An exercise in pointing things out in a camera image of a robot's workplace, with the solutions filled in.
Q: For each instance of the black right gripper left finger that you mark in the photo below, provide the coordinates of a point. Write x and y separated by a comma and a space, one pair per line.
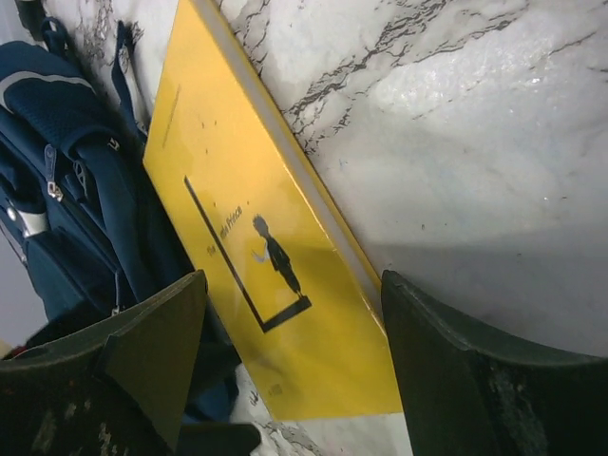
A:
117, 387

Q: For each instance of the navy blue student backpack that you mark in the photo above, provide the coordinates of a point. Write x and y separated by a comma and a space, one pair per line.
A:
76, 202

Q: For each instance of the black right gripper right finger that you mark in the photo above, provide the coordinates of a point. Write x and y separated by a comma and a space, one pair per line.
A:
468, 388

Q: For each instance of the yellow notebook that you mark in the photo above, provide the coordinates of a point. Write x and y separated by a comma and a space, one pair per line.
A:
291, 286

